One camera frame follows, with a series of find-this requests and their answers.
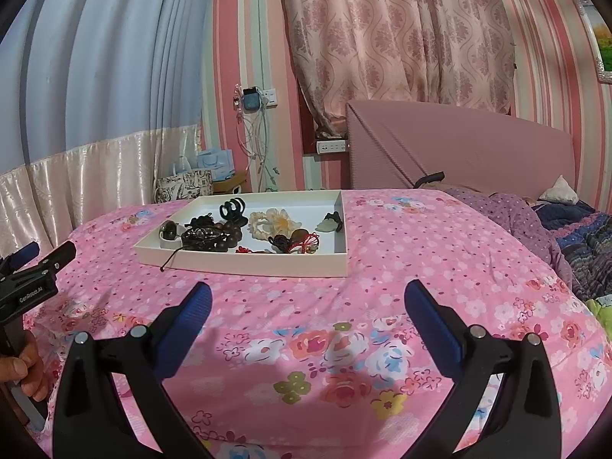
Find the cream bead bracelet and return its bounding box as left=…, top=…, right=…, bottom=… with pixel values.
left=247, top=210, right=270, bottom=239

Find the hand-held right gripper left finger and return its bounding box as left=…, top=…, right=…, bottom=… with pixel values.
left=52, top=281, right=214, bottom=459

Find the brown cardboard box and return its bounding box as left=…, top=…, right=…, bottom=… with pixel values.
left=213, top=174, right=249, bottom=197

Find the brown wooden pendant with cord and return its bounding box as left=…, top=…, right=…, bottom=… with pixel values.
left=269, top=228, right=313, bottom=253

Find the bundle of charging cables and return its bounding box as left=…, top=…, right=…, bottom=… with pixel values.
left=233, top=98, right=281, bottom=193

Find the person's left hand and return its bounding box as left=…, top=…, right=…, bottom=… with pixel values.
left=0, top=331, right=51, bottom=402

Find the white shallow tray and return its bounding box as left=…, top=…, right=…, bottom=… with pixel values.
left=133, top=190, right=349, bottom=278

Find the dark blue patterned blanket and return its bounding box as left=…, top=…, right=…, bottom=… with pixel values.
left=533, top=198, right=612, bottom=300

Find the blue and cream curtain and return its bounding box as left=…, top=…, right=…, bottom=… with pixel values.
left=0, top=0, right=225, bottom=260

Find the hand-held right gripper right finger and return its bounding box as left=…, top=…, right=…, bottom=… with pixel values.
left=404, top=278, right=563, bottom=459

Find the wooden bead bracelet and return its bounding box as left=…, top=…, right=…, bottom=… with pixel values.
left=210, top=220, right=250, bottom=253

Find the red knotted cord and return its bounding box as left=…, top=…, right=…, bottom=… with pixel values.
left=236, top=232, right=322, bottom=256

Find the black and white patterned bag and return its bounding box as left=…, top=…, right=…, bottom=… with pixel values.
left=155, top=169, right=214, bottom=204

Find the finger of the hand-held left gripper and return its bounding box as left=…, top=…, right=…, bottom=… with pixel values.
left=26, top=240, right=78, bottom=278
left=0, top=241, right=42, bottom=276

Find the pink floral bed sheet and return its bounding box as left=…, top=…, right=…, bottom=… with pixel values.
left=21, top=188, right=612, bottom=459

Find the green printed blanket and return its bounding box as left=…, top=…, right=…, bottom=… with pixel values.
left=584, top=294, right=612, bottom=329

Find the black hair claw clip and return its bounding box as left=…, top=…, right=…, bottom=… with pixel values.
left=219, top=197, right=247, bottom=220

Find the purple dotted quilt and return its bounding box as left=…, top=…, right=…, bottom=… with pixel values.
left=444, top=187, right=575, bottom=288

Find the black braided cord bracelet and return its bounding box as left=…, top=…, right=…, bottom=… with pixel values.
left=161, top=227, right=225, bottom=273

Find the light blue paper bag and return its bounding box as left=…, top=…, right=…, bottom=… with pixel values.
left=196, top=148, right=236, bottom=182

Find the pale jade pendant black cord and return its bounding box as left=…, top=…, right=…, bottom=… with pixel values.
left=316, top=211, right=346, bottom=234

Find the cream flower scrunchie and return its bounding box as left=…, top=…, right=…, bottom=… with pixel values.
left=265, top=207, right=296, bottom=236

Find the pink ribbed headboard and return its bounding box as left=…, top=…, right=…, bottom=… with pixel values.
left=345, top=100, right=577, bottom=200

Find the pink patterned curtain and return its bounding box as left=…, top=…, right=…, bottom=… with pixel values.
left=277, top=0, right=520, bottom=137

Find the framed picture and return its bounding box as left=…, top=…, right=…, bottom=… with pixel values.
left=576, top=0, right=612, bottom=83

